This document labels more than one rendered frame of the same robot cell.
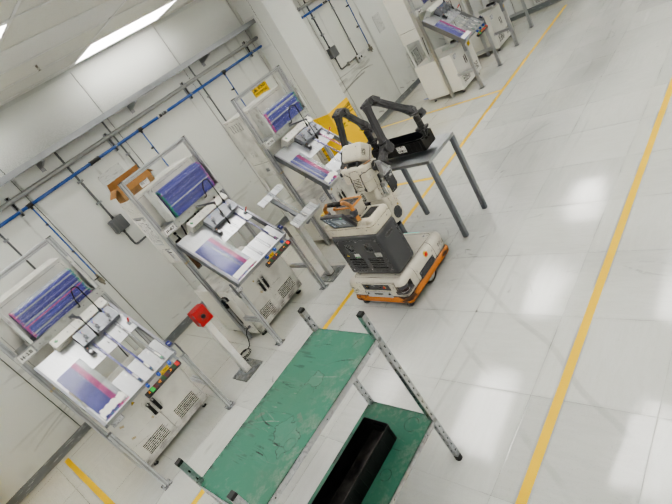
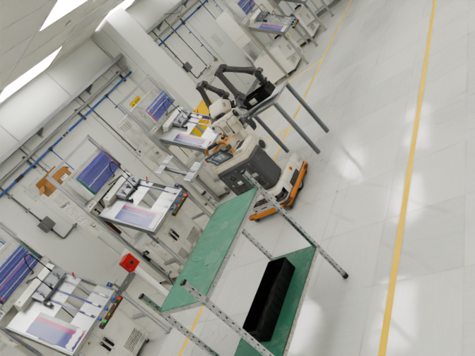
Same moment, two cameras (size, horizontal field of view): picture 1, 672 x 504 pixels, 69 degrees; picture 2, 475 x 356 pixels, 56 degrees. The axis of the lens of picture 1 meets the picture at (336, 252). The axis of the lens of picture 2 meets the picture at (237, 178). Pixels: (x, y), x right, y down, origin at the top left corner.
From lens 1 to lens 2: 1.03 m
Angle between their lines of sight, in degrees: 11
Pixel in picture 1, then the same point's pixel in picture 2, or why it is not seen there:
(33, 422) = not seen: outside the picture
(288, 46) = (152, 66)
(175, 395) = (122, 333)
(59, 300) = (16, 270)
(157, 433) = not seen: outside the picture
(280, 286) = (187, 235)
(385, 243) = (257, 163)
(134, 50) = (34, 92)
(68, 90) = not seen: outside the picture
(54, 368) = (22, 323)
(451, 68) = (280, 55)
